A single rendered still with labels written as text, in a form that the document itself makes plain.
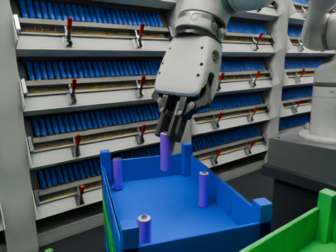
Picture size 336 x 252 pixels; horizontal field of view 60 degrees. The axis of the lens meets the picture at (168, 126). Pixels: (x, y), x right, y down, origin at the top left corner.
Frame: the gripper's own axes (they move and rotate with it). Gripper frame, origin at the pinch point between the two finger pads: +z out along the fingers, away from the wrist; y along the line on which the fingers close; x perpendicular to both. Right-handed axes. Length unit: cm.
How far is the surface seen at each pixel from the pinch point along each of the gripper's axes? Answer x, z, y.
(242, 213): -8.3, 9.8, -12.1
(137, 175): -10.1, 10.8, 14.0
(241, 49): -85, -56, 44
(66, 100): -15, -3, 62
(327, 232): -13.0, 8.5, -22.9
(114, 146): -38, 8, 58
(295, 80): -140, -62, 35
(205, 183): -8.8, 7.3, -3.9
